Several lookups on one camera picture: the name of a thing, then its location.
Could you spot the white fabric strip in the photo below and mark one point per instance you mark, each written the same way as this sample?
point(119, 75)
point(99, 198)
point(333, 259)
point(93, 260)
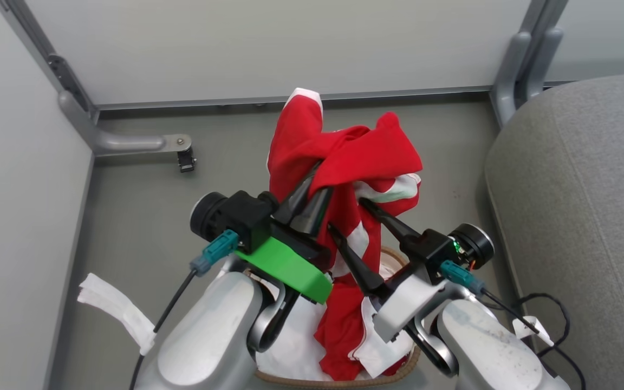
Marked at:
point(117, 311)

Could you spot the black partition hinge bracket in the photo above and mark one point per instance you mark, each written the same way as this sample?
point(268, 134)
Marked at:
point(65, 81)

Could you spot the white paper tag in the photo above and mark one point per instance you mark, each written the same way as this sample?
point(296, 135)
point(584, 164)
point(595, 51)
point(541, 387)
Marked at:
point(526, 327)

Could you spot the red basketball jersey white trim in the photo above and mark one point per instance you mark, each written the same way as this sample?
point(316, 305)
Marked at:
point(355, 151)

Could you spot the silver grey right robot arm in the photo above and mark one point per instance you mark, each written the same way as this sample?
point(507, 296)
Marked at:
point(485, 346)

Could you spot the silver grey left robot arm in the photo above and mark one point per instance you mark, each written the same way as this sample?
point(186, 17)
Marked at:
point(209, 336)

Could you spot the grey partition bottom rail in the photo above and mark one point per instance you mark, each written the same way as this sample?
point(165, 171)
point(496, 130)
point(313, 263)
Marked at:
point(209, 102)

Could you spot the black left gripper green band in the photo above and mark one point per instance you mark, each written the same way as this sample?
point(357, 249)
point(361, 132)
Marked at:
point(279, 262)

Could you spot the white laundry basket brown rim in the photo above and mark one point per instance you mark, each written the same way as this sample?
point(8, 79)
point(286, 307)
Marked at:
point(312, 384)

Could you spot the small black caster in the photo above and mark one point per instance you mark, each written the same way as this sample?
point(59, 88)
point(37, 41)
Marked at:
point(186, 161)

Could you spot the grey metal partition support leg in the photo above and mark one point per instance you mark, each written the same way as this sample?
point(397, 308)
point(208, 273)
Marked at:
point(122, 143)

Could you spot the black right gripper white band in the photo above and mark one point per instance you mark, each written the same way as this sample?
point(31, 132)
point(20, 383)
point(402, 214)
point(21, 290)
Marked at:
point(426, 254)

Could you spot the grey fabric sofa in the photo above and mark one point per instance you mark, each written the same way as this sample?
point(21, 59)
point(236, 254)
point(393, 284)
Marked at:
point(588, 189)

